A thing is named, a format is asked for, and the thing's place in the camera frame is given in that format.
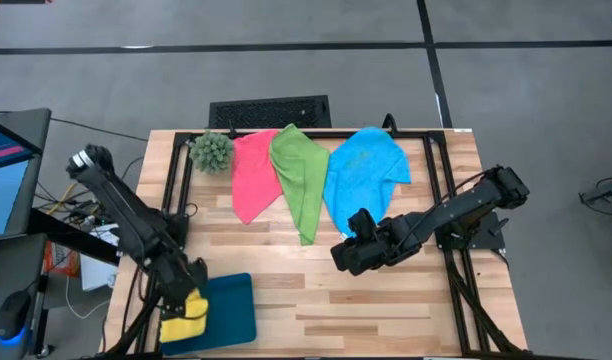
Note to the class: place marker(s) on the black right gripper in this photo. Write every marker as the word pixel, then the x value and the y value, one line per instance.
pixel 381 247

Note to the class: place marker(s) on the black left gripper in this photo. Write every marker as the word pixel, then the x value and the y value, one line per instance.
pixel 181 280

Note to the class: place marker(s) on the yellow microfiber towel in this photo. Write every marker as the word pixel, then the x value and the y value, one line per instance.
pixel 183 330

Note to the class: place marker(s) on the teal plastic tray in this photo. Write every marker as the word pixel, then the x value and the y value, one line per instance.
pixel 231 315

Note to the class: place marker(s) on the blue microfiber towel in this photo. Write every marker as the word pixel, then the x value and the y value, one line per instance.
pixel 366 175

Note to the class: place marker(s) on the green microfiber towel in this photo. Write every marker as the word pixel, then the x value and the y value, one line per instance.
pixel 301 175

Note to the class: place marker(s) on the pink microfiber towel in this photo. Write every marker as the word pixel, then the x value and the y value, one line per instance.
pixel 253 180

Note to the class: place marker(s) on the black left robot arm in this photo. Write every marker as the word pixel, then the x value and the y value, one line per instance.
pixel 131 220

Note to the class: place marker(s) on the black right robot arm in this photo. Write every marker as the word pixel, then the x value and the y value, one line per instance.
pixel 461 205

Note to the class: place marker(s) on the white papers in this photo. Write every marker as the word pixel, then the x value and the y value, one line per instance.
pixel 96 272

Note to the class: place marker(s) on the orange packet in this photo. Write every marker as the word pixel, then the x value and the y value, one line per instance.
pixel 61 260

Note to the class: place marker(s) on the black computer mouse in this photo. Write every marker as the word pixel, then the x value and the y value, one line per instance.
pixel 13 315

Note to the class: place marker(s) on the small potted green plant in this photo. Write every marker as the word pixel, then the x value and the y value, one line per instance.
pixel 211 152

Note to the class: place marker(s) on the black desk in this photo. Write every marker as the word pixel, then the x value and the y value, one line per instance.
pixel 6 265

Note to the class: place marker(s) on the computer monitor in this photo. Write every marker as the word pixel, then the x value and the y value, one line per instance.
pixel 6 190

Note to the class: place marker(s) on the grey floor stand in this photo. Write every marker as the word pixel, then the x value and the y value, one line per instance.
pixel 611 195

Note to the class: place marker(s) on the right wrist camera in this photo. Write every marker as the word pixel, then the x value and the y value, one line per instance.
pixel 362 222

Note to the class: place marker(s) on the black metal table frame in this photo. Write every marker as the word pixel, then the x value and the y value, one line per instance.
pixel 331 135

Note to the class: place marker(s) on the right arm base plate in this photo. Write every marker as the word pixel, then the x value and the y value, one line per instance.
pixel 486 235

